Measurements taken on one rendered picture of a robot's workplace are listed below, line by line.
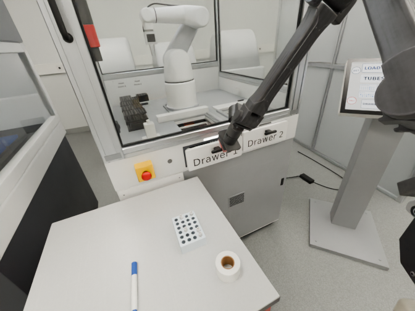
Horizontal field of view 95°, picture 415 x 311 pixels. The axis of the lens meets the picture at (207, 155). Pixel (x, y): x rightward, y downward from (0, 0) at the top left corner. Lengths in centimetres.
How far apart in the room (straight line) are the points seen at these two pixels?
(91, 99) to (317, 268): 158
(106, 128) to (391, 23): 78
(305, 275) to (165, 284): 110
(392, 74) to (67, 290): 86
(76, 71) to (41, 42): 348
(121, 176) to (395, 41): 87
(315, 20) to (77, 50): 67
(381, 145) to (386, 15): 106
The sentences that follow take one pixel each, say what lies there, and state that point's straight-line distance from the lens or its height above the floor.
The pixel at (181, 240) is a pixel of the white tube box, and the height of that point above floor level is 80.
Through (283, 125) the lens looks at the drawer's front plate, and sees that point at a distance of 114.
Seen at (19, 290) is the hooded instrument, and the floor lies 65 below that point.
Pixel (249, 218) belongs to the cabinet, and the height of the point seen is 23.
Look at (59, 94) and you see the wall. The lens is 429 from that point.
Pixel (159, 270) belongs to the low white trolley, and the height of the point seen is 76.
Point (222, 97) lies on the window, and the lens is 89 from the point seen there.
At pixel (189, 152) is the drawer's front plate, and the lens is 84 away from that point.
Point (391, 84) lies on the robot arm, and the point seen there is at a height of 126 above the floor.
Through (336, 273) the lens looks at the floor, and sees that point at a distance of 166.
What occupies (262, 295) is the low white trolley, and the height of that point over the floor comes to 76.
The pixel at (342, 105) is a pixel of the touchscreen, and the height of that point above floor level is 99.
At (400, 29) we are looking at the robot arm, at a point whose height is 133.
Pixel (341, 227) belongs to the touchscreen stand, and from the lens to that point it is 187.
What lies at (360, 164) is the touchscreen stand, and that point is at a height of 61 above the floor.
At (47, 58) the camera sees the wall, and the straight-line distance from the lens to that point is 423.
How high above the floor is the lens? 133
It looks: 31 degrees down
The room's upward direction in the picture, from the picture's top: 5 degrees counter-clockwise
